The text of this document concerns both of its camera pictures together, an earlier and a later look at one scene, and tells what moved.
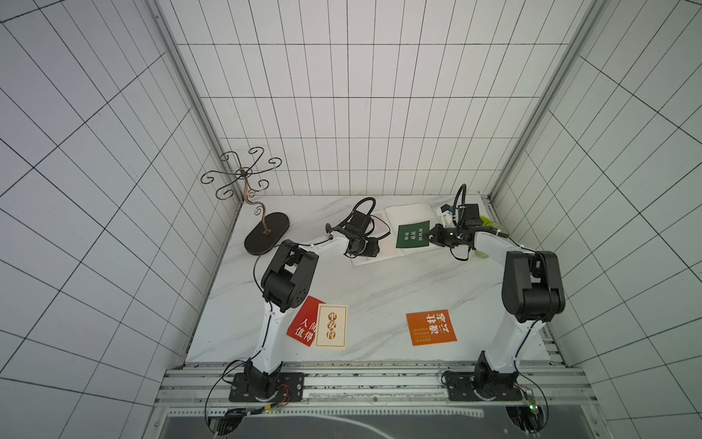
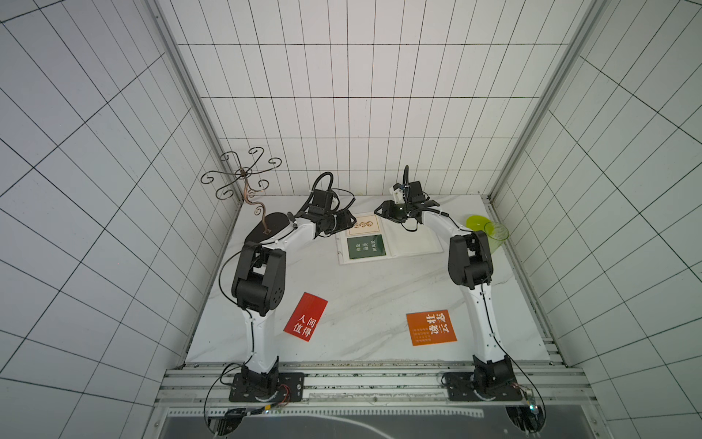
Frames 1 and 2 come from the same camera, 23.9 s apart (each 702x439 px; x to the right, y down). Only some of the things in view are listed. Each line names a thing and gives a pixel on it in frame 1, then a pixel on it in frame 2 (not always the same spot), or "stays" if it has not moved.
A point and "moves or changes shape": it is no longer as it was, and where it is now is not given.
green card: x=410 y=235 moves or changes shape
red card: x=303 y=327 stays
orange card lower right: x=428 y=327 stays
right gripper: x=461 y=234 -> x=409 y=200
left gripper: x=372 y=251 -> x=345 y=221
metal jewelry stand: x=260 y=236 stays
